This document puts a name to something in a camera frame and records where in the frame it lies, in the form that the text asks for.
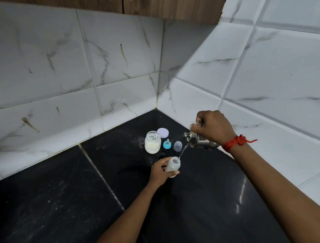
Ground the wooden cabinet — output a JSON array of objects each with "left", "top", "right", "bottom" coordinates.
[{"left": 0, "top": 0, "right": 226, "bottom": 25}]

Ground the clear baby bottle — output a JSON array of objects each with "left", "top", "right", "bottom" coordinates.
[{"left": 165, "top": 157, "right": 181, "bottom": 178}]

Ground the red thread wristband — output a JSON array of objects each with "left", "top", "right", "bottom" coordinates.
[{"left": 221, "top": 135, "right": 258, "bottom": 153}]

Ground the person's right hand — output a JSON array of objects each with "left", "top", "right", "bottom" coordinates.
[{"left": 191, "top": 110, "right": 237, "bottom": 146}]

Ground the stream of water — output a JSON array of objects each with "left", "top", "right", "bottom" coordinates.
[{"left": 178, "top": 143, "right": 190, "bottom": 160}]

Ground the glass jar of white powder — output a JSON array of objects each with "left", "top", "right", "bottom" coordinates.
[{"left": 144, "top": 131, "right": 162, "bottom": 154}]

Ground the steel kettle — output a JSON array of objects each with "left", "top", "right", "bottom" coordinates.
[{"left": 184, "top": 120, "right": 220, "bottom": 151}]

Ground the person's left forearm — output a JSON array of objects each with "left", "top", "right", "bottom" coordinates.
[{"left": 96, "top": 181, "right": 162, "bottom": 243}]

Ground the person's left hand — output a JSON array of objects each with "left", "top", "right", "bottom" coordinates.
[{"left": 149, "top": 157, "right": 180, "bottom": 186}]

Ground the person's right forearm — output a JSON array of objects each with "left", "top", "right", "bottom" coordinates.
[{"left": 226, "top": 143, "right": 320, "bottom": 243}]

